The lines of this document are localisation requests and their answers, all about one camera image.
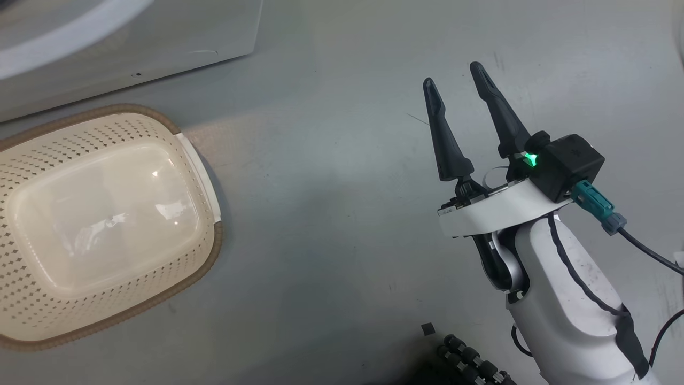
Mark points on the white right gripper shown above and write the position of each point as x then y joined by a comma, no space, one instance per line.
497,214

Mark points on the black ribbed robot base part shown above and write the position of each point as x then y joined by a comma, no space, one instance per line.
470,358

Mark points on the white front-load washing machine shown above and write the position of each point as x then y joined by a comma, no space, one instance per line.
176,37

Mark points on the cream perforated laundry basket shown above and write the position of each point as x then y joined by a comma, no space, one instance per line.
101,224

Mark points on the small black cube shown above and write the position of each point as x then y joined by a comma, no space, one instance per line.
427,329

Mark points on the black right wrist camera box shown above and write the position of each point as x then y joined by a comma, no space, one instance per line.
569,163

